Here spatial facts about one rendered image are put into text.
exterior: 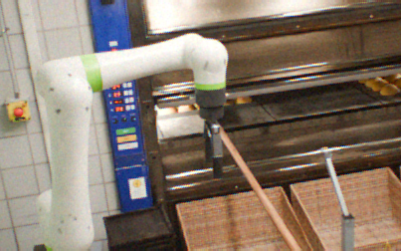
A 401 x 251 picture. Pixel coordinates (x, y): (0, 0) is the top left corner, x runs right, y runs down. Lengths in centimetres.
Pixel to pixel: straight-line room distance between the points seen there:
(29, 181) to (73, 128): 134
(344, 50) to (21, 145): 160
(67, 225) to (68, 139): 24
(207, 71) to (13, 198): 149
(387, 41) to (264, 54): 63
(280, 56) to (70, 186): 150
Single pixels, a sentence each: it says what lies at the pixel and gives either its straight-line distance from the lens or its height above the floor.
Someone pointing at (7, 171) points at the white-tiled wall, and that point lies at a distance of 286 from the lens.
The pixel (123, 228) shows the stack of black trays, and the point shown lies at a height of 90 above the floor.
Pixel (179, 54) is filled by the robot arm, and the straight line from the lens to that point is 179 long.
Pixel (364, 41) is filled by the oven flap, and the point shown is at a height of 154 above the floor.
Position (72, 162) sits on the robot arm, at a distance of 159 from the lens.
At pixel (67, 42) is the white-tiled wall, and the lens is 266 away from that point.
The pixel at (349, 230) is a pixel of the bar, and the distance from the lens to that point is 258.
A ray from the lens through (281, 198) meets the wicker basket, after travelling 304.
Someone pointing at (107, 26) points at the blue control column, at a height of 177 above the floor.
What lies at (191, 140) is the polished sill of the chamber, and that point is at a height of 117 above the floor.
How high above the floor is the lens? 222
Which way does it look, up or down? 21 degrees down
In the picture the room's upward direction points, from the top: 6 degrees counter-clockwise
